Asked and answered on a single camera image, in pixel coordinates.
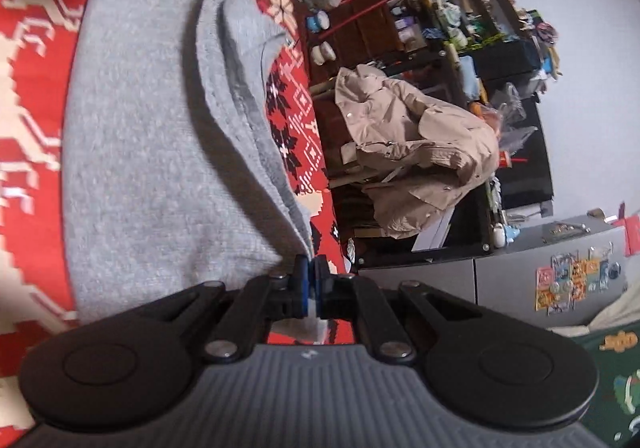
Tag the white flat box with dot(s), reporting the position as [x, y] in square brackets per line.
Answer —
[434, 228]

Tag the fridge magnet stickers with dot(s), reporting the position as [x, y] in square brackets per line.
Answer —
[575, 278]

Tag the beige curtain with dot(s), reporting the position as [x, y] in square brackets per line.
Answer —
[615, 315]

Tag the green Christmas printed cloth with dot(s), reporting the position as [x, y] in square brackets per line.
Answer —
[615, 388]

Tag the blue whale toy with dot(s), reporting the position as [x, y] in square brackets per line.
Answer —
[507, 234]

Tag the wooden chair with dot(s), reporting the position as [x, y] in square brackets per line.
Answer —
[350, 177]

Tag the orange fruit bag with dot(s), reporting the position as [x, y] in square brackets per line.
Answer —
[487, 113]

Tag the light blue pouch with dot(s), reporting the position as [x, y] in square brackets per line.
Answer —
[468, 77]

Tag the beige jacket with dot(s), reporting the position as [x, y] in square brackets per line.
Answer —
[415, 152]

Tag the wooden dresser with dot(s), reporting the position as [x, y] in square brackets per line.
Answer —
[370, 32]

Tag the red paper cup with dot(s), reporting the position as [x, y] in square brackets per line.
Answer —
[506, 159]

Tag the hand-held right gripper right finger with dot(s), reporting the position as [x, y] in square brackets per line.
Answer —
[320, 290]

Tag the clear plastic bag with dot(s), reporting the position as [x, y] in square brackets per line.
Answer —
[515, 122]

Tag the black monitor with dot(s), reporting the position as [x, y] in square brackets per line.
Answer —
[530, 167]

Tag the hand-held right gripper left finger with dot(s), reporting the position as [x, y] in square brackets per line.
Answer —
[301, 290]

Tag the grey refrigerator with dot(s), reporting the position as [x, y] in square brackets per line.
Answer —
[450, 283]

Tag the red patterned blanket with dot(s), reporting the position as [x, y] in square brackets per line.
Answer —
[30, 102]

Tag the red broom stick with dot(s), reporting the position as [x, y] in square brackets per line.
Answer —
[370, 10]

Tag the grey knit sweater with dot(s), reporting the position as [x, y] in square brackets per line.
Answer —
[150, 152]

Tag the black desk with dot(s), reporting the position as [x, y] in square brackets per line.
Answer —
[470, 228]

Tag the white pet bowl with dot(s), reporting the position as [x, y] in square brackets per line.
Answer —
[323, 53]

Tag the blue pet bowl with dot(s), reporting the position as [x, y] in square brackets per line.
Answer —
[318, 21]

